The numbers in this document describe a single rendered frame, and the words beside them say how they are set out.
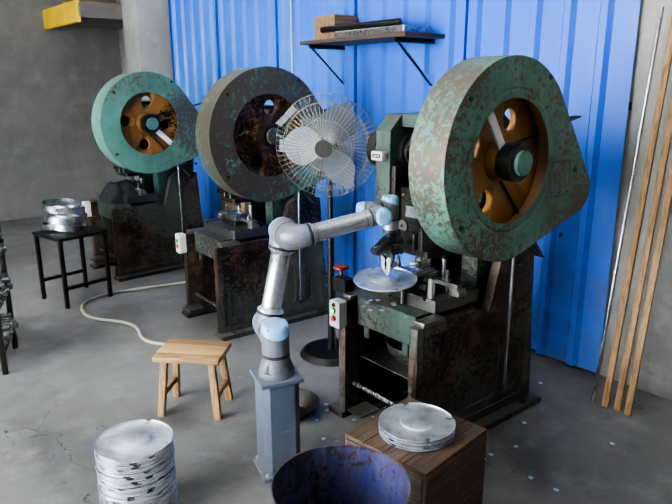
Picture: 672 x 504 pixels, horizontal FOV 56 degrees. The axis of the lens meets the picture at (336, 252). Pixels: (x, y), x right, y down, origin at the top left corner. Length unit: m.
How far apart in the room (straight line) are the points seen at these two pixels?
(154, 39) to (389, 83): 3.58
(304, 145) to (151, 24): 4.27
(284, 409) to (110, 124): 3.24
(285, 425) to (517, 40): 2.56
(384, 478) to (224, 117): 2.36
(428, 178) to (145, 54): 5.52
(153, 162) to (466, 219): 3.53
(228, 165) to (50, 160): 5.31
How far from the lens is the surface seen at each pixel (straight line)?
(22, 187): 8.87
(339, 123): 3.52
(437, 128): 2.36
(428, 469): 2.31
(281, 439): 2.77
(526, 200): 2.88
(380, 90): 4.73
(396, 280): 2.82
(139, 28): 7.53
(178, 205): 5.88
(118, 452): 2.57
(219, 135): 3.78
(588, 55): 3.76
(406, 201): 2.92
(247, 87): 3.86
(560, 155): 2.92
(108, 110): 5.32
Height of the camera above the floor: 1.63
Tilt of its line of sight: 15 degrees down
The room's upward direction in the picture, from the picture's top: straight up
